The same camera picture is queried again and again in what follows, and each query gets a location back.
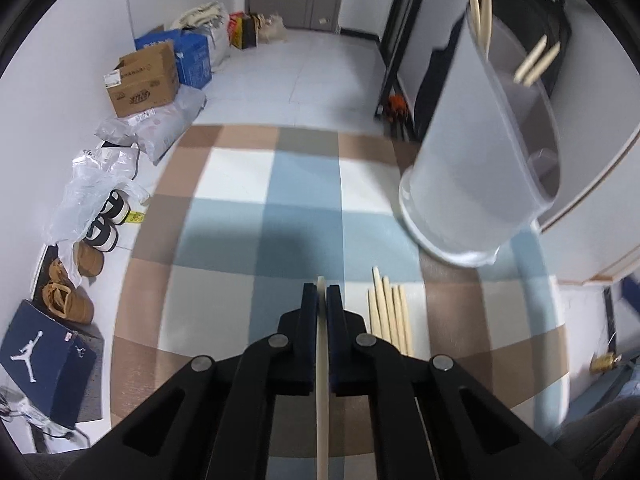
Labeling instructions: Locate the orange tool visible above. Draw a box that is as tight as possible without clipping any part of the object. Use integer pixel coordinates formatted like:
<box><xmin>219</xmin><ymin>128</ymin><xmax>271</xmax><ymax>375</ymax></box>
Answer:
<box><xmin>381</xmin><ymin>94</ymin><xmax>412</xmax><ymax>122</ymax></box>

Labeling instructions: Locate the checkered rug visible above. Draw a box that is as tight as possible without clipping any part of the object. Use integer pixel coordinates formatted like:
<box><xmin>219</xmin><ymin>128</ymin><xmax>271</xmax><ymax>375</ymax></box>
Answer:
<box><xmin>110</xmin><ymin>124</ymin><xmax>571</xmax><ymax>480</ymax></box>

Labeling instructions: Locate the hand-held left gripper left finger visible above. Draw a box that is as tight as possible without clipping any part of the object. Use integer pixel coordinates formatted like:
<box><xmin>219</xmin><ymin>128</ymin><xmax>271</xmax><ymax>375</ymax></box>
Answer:
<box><xmin>65</xmin><ymin>282</ymin><xmax>321</xmax><ymax>480</ymax></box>

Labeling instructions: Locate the white and beige bag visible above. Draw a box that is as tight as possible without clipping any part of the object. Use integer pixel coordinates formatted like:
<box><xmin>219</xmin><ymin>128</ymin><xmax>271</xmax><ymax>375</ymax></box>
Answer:
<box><xmin>170</xmin><ymin>1</ymin><xmax>227</xmax><ymax>31</ymax></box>

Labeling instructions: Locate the dark floor mat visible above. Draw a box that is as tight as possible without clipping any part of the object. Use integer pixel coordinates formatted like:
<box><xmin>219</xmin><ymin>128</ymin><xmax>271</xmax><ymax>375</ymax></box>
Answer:
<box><xmin>30</xmin><ymin>245</ymin><xmax>106</xmax><ymax>423</ymax></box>

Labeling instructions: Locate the white plastic utensil holder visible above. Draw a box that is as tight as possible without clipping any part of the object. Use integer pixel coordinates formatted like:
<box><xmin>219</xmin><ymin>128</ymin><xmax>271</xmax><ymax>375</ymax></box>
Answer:
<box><xmin>398</xmin><ymin>7</ymin><xmax>562</xmax><ymax>267</ymax></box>

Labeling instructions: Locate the blue cardboard box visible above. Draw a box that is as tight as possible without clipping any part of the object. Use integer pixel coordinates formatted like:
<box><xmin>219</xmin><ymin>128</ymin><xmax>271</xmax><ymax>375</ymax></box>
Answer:
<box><xmin>135</xmin><ymin>29</ymin><xmax>214</xmax><ymax>89</ymax></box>

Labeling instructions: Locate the clear plastic bag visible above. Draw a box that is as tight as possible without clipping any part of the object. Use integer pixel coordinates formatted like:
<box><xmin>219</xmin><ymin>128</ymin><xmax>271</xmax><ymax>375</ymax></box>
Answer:
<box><xmin>47</xmin><ymin>147</ymin><xmax>151</xmax><ymax>286</ymax></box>

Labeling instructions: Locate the small brass object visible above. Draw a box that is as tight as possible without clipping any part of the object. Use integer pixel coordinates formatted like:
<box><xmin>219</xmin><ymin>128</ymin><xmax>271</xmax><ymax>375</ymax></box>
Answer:
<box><xmin>590</xmin><ymin>352</ymin><xmax>624</xmax><ymax>374</ymax></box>

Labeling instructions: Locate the white and black sneaker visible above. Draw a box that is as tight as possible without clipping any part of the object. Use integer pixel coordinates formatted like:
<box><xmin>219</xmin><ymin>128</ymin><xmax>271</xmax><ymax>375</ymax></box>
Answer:
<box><xmin>83</xmin><ymin>215</ymin><xmax>120</xmax><ymax>253</ymax></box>
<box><xmin>102</xmin><ymin>190</ymin><xmax>130</xmax><ymax>224</ymax></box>

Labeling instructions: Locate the red and black paper bag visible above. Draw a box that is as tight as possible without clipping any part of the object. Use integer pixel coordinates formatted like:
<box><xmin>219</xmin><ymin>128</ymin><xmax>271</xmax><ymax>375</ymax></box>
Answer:
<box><xmin>227</xmin><ymin>11</ymin><xmax>259</xmax><ymax>51</ymax></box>

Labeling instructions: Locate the person's grey trouser leg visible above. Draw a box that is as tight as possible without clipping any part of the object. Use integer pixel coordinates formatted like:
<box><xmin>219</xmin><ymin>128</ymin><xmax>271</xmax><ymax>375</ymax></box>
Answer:
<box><xmin>550</xmin><ymin>395</ymin><xmax>640</xmax><ymax>480</ymax></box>

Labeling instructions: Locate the black metal rack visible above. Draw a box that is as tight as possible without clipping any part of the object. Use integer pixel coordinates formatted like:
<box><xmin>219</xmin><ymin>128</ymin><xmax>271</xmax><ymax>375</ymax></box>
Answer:
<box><xmin>375</xmin><ymin>0</ymin><xmax>437</xmax><ymax>126</ymax></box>

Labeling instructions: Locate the brown cardboard box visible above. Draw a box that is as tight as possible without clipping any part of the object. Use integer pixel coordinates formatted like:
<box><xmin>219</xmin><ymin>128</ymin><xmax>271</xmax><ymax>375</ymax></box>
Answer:
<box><xmin>103</xmin><ymin>42</ymin><xmax>181</xmax><ymax>119</ymax></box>

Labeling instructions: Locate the slim wooden chopstick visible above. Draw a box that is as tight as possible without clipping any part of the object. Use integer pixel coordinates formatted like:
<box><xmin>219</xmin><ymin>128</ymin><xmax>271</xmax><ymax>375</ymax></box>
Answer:
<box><xmin>467</xmin><ymin>0</ymin><xmax>483</xmax><ymax>41</ymax></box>
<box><xmin>315</xmin><ymin>276</ymin><xmax>331</xmax><ymax>480</ymax></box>
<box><xmin>514</xmin><ymin>35</ymin><xmax>548</xmax><ymax>83</ymax></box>
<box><xmin>480</xmin><ymin>0</ymin><xmax>494</xmax><ymax>59</ymax></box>
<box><xmin>522</xmin><ymin>41</ymin><xmax>562</xmax><ymax>87</ymax></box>

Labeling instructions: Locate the black backpack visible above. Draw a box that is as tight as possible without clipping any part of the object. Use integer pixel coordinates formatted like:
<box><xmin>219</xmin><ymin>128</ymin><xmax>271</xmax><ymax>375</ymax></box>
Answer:
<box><xmin>415</xmin><ymin>0</ymin><xmax>573</xmax><ymax>136</ymax></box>

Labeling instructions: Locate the tan suede shoe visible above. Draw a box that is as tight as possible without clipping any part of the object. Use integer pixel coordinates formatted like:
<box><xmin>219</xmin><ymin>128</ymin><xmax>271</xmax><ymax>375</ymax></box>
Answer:
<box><xmin>42</xmin><ymin>282</ymin><xmax>95</xmax><ymax>324</ymax></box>
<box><xmin>48</xmin><ymin>258</ymin><xmax>71</xmax><ymax>289</ymax></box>
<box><xmin>72</xmin><ymin>240</ymin><xmax>105</xmax><ymax>279</ymax></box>

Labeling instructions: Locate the beige plastic bag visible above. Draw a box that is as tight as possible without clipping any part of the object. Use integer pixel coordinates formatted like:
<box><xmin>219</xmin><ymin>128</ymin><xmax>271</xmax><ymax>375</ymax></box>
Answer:
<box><xmin>257</xmin><ymin>14</ymin><xmax>289</xmax><ymax>44</ymax></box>

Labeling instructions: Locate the navy shoe box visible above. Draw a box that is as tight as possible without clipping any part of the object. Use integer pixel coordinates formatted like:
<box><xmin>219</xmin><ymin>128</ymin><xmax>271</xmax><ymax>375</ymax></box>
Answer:
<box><xmin>0</xmin><ymin>300</ymin><xmax>99</xmax><ymax>431</ymax></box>

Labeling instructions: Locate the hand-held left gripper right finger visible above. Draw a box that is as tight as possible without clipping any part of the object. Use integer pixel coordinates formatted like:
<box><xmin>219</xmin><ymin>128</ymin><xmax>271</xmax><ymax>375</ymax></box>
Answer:
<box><xmin>325</xmin><ymin>284</ymin><xmax>583</xmax><ymax>480</ymax></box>

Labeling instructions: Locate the grey plastic mail bag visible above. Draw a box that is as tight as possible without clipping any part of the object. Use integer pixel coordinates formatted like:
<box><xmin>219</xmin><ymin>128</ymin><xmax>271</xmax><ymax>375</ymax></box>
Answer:
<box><xmin>95</xmin><ymin>85</ymin><xmax>207</xmax><ymax>166</ymax></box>

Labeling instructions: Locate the bunch of wooden chopsticks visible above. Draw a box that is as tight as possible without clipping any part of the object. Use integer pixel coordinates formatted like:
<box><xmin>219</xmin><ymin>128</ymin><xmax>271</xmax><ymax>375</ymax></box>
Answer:
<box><xmin>369</xmin><ymin>266</ymin><xmax>414</xmax><ymax>357</ymax></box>

